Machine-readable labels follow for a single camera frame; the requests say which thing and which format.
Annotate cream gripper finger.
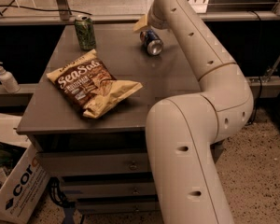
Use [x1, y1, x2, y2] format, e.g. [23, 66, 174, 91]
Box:
[133, 14, 148, 33]

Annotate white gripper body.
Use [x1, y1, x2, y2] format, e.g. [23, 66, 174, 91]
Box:
[147, 5, 168, 30]

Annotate blue pepsi can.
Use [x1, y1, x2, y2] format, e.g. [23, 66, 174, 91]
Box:
[140, 29, 163, 56]

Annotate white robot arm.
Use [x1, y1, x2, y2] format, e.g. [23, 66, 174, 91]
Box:
[134, 0, 254, 224]

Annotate green soda can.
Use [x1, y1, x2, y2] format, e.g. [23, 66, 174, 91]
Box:
[74, 15, 96, 50]

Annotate sea salt chips bag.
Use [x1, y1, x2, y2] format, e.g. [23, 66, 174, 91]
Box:
[46, 49, 142, 119]

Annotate grey drawer cabinet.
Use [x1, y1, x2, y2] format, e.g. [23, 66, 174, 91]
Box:
[18, 23, 227, 224]

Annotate white pump bottle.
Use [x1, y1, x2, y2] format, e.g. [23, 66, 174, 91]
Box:
[0, 62, 20, 93]

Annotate middle grey drawer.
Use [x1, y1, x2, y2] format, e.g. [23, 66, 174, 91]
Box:
[61, 182, 156, 199]

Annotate grey drawer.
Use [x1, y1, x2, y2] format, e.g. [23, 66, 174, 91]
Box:
[36, 150, 150, 176]
[77, 199, 160, 215]
[61, 182, 156, 199]

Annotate top grey drawer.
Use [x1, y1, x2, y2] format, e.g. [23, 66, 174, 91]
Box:
[36, 150, 150, 176]

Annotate bottom grey drawer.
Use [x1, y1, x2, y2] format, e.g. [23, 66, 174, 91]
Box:
[77, 199, 160, 215]

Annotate white cardboard box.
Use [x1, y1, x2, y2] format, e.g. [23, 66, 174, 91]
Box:
[0, 113, 49, 224]

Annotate black cable on floor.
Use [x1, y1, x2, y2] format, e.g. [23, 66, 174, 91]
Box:
[0, 0, 93, 17]

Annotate black cables under cabinet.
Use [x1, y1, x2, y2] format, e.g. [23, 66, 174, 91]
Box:
[48, 176, 76, 210]

